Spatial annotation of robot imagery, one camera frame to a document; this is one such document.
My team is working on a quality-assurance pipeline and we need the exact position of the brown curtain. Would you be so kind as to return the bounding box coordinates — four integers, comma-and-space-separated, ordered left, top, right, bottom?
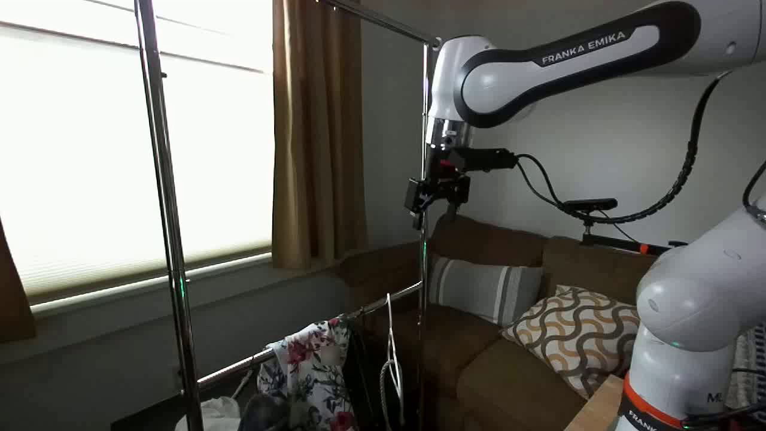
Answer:
270, 0, 370, 272

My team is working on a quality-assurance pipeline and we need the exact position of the grey striped pillow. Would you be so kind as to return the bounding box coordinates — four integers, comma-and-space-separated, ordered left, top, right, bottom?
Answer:
429, 253, 546, 327

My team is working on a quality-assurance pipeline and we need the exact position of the floral print garment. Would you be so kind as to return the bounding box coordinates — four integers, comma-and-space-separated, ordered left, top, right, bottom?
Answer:
253, 315, 359, 431

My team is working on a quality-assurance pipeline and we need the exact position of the light wooden box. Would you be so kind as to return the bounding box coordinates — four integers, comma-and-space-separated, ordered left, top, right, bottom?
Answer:
562, 371, 626, 431

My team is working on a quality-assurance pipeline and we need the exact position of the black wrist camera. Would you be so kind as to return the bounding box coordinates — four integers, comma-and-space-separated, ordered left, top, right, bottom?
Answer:
465, 146, 519, 172

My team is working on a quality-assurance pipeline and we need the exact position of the white window blind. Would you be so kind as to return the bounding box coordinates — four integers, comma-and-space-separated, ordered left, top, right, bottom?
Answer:
0, 0, 278, 303

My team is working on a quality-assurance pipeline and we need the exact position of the white grid panel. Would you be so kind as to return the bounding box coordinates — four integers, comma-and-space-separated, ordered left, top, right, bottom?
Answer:
726, 323, 766, 419

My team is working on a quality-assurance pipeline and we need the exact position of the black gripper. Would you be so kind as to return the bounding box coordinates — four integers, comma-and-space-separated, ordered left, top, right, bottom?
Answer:
402, 146, 473, 233

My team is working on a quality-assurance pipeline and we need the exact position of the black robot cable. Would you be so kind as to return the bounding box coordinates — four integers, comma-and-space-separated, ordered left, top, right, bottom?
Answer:
513, 71, 727, 226

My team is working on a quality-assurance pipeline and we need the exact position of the white plastic bag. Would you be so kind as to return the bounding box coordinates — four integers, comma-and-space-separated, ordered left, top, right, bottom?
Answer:
171, 393, 243, 431

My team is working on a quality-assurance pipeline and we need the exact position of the brown fabric couch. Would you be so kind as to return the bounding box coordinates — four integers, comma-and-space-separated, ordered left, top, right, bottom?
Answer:
340, 213, 666, 431

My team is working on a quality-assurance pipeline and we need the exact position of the metal garment rack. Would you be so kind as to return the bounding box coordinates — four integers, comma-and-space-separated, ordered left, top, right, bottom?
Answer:
131, 0, 442, 431

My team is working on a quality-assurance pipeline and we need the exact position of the black camera on stand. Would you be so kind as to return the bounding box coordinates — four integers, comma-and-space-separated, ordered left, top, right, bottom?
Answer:
558, 196, 690, 259

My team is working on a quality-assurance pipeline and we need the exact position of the wavy patterned pillow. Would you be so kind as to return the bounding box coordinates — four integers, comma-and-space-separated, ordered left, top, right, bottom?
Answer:
499, 281, 641, 402

